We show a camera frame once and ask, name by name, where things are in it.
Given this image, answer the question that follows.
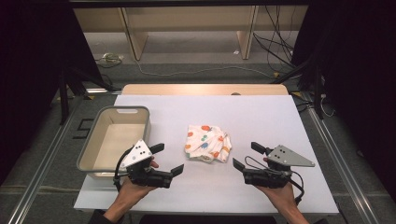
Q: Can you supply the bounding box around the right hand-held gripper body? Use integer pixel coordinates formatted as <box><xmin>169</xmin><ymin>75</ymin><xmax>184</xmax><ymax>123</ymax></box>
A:
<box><xmin>242</xmin><ymin>144</ymin><xmax>316</xmax><ymax>189</ymax></box>

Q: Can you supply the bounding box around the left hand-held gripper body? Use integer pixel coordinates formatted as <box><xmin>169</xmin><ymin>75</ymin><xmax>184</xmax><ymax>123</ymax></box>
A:
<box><xmin>119</xmin><ymin>138</ymin><xmax>174</xmax><ymax>189</ymax></box>

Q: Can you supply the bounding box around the person's left hand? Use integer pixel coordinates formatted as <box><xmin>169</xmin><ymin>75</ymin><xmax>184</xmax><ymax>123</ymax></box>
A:
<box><xmin>117</xmin><ymin>156</ymin><xmax>160</xmax><ymax>207</ymax></box>

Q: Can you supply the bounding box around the person's right hand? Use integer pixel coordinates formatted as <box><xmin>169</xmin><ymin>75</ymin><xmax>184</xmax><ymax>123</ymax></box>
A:
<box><xmin>257</xmin><ymin>157</ymin><xmax>297</xmax><ymax>213</ymax></box>

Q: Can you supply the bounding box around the beige basket with grey rim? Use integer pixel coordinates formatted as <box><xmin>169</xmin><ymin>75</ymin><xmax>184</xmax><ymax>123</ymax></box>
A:
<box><xmin>76</xmin><ymin>105</ymin><xmax>152</xmax><ymax>180</ymax></box>

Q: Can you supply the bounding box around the white cloth with coloured spots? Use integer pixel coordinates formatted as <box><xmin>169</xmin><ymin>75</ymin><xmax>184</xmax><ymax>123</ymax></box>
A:
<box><xmin>183</xmin><ymin>124</ymin><xmax>233</xmax><ymax>164</ymax></box>

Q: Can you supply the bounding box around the person's dark clothing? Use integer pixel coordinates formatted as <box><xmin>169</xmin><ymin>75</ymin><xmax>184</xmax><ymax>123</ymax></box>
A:
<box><xmin>88</xmin><ymin>208</ymin><xmax>331</xmax><ymax>224</ymax></box>

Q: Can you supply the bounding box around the wooden table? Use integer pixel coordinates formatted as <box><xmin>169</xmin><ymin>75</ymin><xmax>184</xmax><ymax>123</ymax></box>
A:
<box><xmin>120</xmin><ymin>83</ymin><xmax>290</xmax><ymax>96</ymax></box>

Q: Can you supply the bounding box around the black metal stand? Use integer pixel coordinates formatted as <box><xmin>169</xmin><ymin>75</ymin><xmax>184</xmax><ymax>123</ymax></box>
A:
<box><xmin>272</xmin><ymin>46</ymin><xmax>326</xmax><ymax>120</ymax></box>
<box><xmin>57</xmin><ymin>65</ymin><xmax>115</xmax><ymax>126</ymax></box>

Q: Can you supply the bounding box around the black curtain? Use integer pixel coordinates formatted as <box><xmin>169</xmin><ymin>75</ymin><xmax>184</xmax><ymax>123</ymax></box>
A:
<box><xmin>0</xmin><ymin>0</ymin><xmax>104</xmax><ymax>185</ymax></box>
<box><xmin>290</xmin><ymin>0</ymin><xmax>396</xmax><ymax>200</ymax></box>

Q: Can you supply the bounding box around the wooden desk panel leg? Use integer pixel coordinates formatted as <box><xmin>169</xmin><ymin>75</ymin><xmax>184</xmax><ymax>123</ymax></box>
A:
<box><xmin>235</xmin><ymin>5</ymin><xmax>260</xmax><ymax>61</ymax></box>
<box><xmin>117</xmin><ymin>7</ymin><xmax>149</xmax><ymax>62</ymax></box>

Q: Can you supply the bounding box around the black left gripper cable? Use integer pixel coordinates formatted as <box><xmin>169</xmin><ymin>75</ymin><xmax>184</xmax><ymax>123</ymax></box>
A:
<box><xmin>112</xmin><ymin>147</ymin><xmax>135</xmax><ymax>191</ymax></box>

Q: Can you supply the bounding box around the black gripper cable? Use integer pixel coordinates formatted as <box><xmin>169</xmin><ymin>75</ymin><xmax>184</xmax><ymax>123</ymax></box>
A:
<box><xmin>244</xmin><ymin>155</ymin><xmax>305</xmax><ymax>207</ymax></box>
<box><xmin>112</xmin><ymin>147</ymin><xmax>135</xmax><ymax>191</ymax></box>

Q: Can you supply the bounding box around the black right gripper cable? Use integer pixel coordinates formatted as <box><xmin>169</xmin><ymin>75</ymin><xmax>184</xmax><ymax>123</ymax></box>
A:
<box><xmin>244</xmin><ymin>155</ymin><xmax>305</xmax><ymax>207</ymax></box>

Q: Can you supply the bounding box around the aluminium rail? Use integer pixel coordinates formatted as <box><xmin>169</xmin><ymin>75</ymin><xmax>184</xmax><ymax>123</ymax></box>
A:
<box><xmin>300</xmin><ymin>91</ymin><xmax>381</xmax><ymax>224</ymax></box>
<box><xmin>7</xmin><ymin>92</ymin><xmax>82</xmax><ymax>224</ymax></box>

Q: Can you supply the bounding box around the white floor cable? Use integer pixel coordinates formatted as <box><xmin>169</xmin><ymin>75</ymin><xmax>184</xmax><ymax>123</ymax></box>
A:
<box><xmin>133</xmin><ymin>58</ymin><xmax>276</xmax><ymax>79</ymax></box>

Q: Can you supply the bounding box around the coiled pale cable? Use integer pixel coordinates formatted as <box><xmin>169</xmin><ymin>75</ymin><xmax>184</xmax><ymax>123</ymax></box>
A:
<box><xmin>93</xmin><ymin>51</ymin><xmax>125</xmax><ymax>69</ymax></box>

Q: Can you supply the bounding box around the bundle of black cables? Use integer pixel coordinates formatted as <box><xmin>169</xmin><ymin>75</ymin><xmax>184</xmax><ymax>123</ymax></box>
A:
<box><xmin>252</xmin><ymin>5</ymin><xmax>297</xmax><ymax>70</ymax></box>

